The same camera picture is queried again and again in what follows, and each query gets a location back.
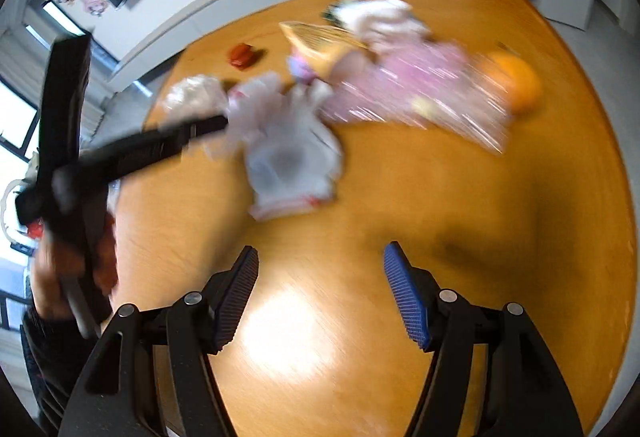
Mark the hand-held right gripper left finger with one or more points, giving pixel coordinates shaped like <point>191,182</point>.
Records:
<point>235,302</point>

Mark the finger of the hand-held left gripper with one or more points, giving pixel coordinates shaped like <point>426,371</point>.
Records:
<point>160,142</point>

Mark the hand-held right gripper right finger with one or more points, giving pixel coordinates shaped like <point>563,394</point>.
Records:
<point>407,302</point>

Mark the clear plastic bag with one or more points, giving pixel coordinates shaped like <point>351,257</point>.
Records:
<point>192,97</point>

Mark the white plastic bag red print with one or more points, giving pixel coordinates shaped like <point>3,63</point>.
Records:
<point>290,157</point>

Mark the person's left forearm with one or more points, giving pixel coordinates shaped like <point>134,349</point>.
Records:
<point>50,357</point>

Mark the person's left hand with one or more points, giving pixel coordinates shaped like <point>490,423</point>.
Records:
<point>102,257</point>

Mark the window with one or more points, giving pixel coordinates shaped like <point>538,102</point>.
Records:
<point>17,117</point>

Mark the red snack packet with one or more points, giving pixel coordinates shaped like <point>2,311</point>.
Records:
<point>244,54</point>

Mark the purple and blue wrapper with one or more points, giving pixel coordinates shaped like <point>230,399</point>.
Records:
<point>301,67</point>

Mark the pink plastic bag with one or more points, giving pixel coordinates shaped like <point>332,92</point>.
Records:
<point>415,87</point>

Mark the green and white packet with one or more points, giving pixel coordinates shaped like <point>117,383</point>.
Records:
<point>336,13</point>

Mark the orange fruit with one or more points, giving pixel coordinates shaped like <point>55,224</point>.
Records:
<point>517,82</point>

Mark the white crumpled tissue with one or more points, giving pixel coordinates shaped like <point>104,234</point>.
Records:
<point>385,19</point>

